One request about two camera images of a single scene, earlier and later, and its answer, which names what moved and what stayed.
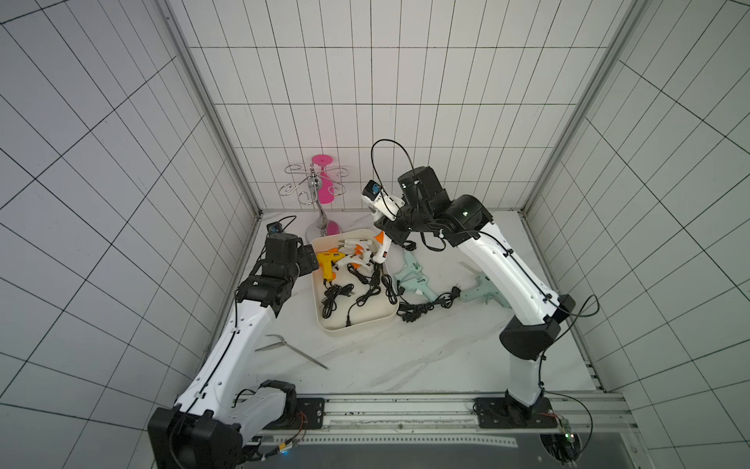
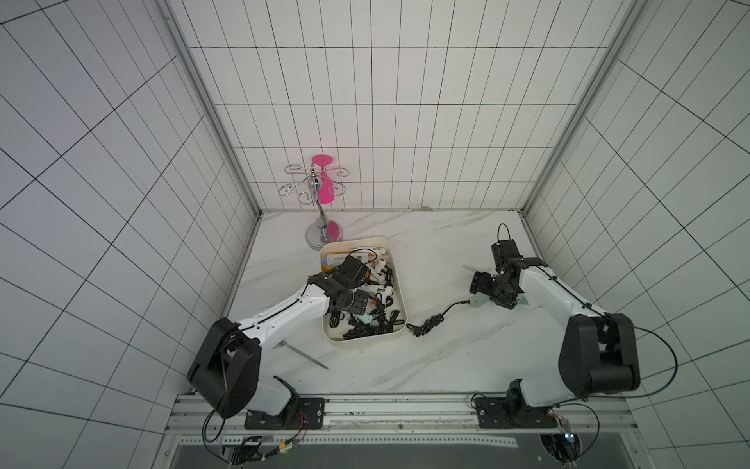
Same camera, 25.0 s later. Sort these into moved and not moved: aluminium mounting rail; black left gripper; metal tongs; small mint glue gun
Moved: black left gripper; small mint glue gun
Not moved: metal tongs; aluminium mounting rail
